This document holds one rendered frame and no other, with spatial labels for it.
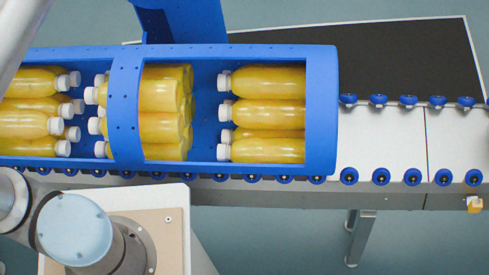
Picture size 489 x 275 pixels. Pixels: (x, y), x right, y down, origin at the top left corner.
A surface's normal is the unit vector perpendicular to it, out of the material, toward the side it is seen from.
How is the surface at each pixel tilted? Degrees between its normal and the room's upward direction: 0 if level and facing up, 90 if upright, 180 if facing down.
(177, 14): 89
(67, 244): 6
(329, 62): 14
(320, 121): 35
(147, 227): 1
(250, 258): 0
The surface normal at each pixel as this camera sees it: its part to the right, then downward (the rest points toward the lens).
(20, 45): 0.90, 0.28
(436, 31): -0.09, -0.42
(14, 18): 0.57, 0.00
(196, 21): 0.57, 0.73
